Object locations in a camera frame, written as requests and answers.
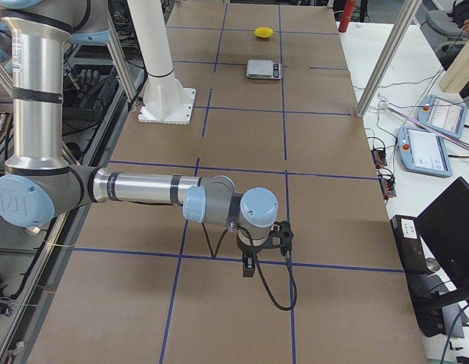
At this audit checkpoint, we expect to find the blue teach pendant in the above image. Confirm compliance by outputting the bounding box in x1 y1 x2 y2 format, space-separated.
397 126 452 177
417 95 468 139

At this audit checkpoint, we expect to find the far blue teach pendant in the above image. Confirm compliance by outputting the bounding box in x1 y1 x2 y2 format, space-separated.
417 95 468 139

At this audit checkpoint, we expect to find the yellow mango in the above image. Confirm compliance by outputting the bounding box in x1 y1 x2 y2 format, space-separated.
254 27 274 39

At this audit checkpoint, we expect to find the aluminium frame post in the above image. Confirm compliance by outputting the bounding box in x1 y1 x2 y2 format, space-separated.
355 0 422 118

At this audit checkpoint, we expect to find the red fire extinguisher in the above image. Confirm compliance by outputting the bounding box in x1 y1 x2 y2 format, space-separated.
338 0 357 33

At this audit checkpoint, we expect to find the far red circuit board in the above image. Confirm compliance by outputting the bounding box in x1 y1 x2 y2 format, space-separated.
370 148 388 169

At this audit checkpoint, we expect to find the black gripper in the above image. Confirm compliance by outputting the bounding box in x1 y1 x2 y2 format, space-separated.
237 236 272 278

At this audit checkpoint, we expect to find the black monitor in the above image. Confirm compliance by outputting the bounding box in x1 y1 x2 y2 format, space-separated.
416 177 469 287

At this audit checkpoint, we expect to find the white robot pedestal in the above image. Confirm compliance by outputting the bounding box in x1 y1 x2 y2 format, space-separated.
127 0 196 125

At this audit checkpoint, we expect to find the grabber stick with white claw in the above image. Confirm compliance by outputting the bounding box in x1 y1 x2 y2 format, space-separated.
383 95 469 152

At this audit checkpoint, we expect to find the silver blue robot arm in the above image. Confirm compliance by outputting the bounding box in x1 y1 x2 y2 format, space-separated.
0 1 278 277

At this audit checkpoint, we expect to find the near red circuit board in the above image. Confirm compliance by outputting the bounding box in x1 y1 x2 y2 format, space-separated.
376 168 396 200

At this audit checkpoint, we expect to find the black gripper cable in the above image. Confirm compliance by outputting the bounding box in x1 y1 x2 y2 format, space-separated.
202 221 298 311

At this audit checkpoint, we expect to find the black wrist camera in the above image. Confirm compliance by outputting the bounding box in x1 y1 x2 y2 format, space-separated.
271 221 294 259

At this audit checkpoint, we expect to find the black mini computer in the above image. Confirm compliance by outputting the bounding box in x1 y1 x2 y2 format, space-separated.
390 215 441 275

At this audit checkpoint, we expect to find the silver kitchen scale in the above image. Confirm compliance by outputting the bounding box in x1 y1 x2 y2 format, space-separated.
246 59 283 80

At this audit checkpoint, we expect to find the near blue teach pendant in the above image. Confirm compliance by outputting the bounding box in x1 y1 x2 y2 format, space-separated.
397 126 452 177

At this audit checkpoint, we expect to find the red circuit board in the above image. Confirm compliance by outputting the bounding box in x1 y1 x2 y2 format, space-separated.
376 168 396 200
370 148 388 169

